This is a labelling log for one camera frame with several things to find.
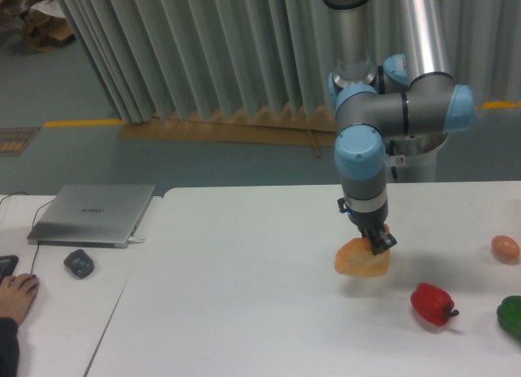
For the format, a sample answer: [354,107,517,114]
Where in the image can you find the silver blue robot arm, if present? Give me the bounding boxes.
[322,0,475,255]

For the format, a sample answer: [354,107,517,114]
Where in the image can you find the green bell pepper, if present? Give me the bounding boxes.
[497,296,521,341]

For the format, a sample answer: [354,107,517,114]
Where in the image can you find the crumpled brown cardboard pile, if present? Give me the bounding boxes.
[1,0,75,52]

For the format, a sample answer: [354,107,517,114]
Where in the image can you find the black keyboard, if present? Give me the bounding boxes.
[0,255,19,289]

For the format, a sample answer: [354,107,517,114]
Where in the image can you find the red bell pepper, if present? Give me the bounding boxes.
[410,283,459,327]

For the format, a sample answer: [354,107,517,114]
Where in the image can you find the orange triangular bread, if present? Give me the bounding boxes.
[334,232,392,278]

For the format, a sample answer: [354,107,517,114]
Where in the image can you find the brown egg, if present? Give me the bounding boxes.
[491,235,520,261]

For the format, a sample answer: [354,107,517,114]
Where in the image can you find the white usb plug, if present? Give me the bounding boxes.
[127,238,145,245]

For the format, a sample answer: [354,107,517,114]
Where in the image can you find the black round controller device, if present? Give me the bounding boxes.
[63,249,95,279]

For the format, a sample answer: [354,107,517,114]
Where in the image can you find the dark sleeved forearm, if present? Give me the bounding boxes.
[0,318,20,377]

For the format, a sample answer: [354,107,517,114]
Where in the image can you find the person's bare hand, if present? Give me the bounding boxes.
[1,274,40,327]

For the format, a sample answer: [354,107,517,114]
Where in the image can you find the silver closed laptop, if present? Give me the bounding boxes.
[27,184,155,248]

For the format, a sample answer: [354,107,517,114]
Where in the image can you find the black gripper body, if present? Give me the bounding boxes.
[337,198,389,232]

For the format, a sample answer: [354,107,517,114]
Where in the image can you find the grey pleated curtain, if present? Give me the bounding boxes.
[57,0,520,122]

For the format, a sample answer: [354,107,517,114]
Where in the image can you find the flat brown cardboard sheet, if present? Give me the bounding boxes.
[119,104,336,158]

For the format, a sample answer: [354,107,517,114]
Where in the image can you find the black mouse cable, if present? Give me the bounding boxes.
[0,191,58,277]

